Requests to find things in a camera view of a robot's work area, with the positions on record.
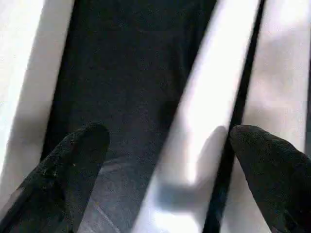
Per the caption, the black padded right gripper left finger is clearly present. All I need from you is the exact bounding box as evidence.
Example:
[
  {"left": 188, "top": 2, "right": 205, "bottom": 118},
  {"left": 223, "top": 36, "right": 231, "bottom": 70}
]
[{"left": 0, "top": 123, "right": 111, "bottom": 233}]

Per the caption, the white plastic table leg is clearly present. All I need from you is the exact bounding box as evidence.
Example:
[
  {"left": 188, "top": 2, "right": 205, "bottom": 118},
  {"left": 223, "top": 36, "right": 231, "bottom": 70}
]
[
  {"left": 220, "top": 0, "right": 311, "bottom": 233},
  {"left": 130, "top": 0, "right": 261, "bottom": 233}
]

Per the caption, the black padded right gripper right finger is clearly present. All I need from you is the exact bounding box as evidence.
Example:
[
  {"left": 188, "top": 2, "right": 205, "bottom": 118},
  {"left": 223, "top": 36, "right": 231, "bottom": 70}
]
[{"left": 228, "top": 125, "right": 311, "bottom": 233}]

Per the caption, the white plastic table top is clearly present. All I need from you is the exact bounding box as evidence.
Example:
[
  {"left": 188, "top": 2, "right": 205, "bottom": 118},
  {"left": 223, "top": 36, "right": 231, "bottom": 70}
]
[{"left": 0, "top": 0, "right": 74, "bottom": 197}]

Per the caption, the black mat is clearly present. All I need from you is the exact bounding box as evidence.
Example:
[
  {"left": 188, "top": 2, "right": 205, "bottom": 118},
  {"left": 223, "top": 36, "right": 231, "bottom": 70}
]
[{"left": 41, "top": 0, "right": 311, "bottom": 233}]

